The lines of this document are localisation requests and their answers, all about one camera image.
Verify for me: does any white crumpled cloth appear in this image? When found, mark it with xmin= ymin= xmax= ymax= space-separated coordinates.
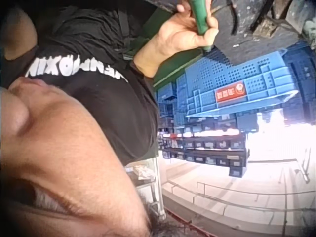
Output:
xmin=134 ymin=165 xmax=150 ymax=181

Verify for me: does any green tool handle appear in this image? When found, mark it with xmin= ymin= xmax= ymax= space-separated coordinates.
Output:
xmin=188 ymin=0 xmax=213 ymax=53

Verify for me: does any blue perforated crate, red label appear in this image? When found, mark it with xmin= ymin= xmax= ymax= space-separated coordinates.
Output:
xmin=184 ymin=48 xmax=298 ymax=117

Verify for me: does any small metal frame table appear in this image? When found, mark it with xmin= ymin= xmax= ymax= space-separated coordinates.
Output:
xmin=124 ymin=157 xmax=167 ymax=220

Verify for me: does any stack of blue crates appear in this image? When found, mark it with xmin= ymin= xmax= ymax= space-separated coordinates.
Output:
xmin=155 ymin=41 xmax=316 ymax=131

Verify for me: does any person's right hand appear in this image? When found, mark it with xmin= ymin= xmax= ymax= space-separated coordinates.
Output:
xmin=157 ymin=0 xmax=220 ymax=54

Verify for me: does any shelf rack with dark bins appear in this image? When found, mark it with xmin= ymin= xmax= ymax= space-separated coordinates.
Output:
xmin=158 ymin=127 xmax=250 ymax=177

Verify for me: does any metal floor railing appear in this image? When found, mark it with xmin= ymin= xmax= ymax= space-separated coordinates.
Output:
xmin=164 ymin=148 xmax=312 ymax=218

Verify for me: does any green workbench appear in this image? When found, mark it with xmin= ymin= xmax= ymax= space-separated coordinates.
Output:
xmin=124 ymin=14 xmax=235 ymax=87

